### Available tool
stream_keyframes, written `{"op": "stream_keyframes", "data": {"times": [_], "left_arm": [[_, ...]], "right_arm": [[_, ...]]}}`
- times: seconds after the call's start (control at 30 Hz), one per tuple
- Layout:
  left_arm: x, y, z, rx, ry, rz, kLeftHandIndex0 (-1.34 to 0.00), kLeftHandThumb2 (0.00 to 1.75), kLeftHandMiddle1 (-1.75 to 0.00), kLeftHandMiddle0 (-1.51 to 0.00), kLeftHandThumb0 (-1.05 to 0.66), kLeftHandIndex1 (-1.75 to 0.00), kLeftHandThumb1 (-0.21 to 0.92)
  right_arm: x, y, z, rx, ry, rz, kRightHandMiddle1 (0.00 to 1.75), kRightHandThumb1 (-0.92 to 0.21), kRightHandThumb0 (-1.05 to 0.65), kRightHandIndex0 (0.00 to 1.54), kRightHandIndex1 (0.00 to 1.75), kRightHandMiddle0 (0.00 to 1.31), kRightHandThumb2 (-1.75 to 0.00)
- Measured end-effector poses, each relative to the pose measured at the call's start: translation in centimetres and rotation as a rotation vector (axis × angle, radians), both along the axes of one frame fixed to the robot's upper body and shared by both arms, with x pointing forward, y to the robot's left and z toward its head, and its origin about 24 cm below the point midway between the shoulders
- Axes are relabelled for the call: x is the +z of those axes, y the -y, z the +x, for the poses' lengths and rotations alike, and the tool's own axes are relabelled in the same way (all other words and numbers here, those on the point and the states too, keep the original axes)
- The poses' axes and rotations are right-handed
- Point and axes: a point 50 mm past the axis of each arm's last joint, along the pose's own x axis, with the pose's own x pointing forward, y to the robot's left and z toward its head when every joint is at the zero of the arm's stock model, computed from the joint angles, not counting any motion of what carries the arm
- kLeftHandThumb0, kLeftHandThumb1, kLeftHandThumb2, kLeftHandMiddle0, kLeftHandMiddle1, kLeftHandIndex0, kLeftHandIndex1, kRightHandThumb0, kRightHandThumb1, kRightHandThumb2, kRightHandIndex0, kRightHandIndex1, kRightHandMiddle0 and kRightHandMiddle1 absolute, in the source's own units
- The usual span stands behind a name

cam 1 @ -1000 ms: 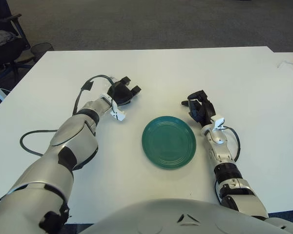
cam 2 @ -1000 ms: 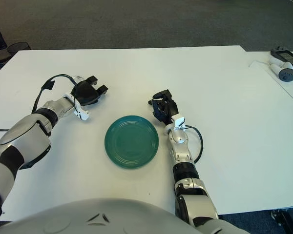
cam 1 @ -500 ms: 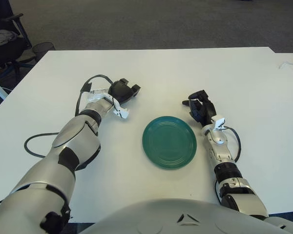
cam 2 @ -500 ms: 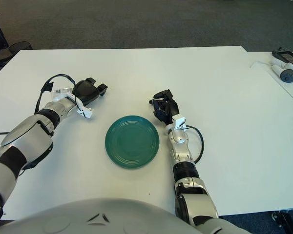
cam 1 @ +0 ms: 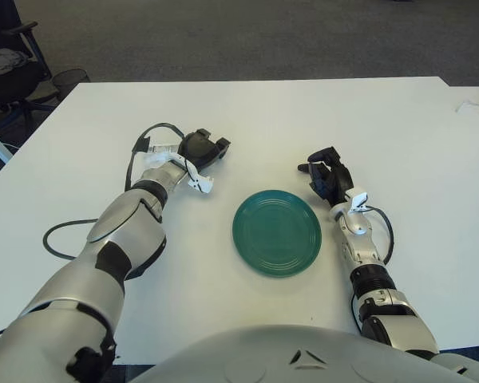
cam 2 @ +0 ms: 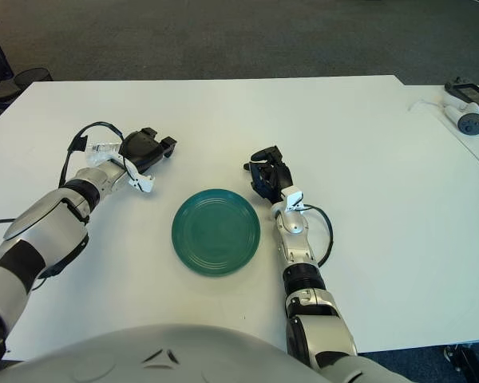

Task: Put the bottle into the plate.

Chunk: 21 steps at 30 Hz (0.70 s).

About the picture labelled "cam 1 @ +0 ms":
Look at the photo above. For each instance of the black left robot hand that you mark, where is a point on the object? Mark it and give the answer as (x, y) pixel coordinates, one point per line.
(201, 147)

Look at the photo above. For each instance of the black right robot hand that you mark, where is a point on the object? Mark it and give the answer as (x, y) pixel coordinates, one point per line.
(333, 179)

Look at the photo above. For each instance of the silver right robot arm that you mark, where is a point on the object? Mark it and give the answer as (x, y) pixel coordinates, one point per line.
(363, 251)

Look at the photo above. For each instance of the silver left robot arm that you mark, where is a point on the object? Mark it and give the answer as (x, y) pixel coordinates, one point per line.
(123, 223)

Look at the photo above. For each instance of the green round plate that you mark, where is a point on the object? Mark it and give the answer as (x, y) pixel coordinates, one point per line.
(277, 233)

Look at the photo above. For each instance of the black mesh wastebasket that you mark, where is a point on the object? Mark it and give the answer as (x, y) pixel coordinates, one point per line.
(72, 81)

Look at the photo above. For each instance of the grey robot torso shell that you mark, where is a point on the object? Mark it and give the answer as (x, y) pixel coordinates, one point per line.
(303, 355)

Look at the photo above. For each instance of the black office chair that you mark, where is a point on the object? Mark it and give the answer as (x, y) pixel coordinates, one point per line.
(8, 84)

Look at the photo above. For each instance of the grey cloth on chair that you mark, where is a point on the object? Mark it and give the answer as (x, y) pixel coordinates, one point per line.
(2, 60)

